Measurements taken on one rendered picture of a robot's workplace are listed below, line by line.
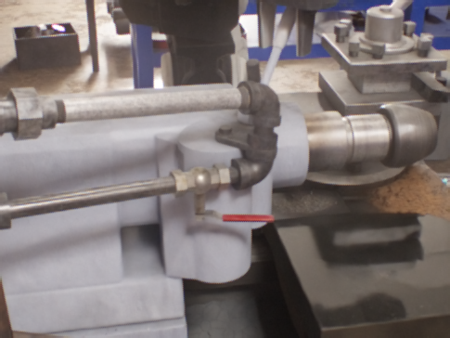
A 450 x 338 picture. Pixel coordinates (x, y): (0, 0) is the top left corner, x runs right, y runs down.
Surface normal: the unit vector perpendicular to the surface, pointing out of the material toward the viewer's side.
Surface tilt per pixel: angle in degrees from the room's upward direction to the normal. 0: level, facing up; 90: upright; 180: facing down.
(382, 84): 90
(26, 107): 56
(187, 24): 114
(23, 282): 66
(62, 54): 90
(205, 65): 104
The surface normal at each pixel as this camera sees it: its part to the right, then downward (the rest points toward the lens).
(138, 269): 0.00, -0.89
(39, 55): 0.33, 0.44
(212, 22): -0.18, 0.78
